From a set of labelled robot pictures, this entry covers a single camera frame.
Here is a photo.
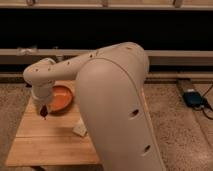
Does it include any wooden rail beam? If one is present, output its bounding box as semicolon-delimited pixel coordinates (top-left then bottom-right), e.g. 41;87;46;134
0;48;213;66

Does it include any dark red pepper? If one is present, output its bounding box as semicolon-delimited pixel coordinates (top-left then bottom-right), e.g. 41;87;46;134
40;106;48;118

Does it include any black cable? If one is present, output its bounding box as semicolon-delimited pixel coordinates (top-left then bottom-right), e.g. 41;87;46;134
194;83;213;120

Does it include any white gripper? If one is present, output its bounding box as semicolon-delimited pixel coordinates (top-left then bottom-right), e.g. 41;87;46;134
31;86;53;108

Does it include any white sponge block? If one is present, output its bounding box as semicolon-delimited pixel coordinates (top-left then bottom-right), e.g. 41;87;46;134
73;120;87;137

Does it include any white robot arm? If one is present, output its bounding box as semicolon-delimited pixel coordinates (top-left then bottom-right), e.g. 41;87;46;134
23;42;166;171

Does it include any orange ceramic bowl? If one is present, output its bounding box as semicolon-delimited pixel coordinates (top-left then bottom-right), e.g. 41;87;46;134
48;85;74;113

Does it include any blue power box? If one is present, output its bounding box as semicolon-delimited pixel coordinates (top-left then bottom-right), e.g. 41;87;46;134
183;92;202;107

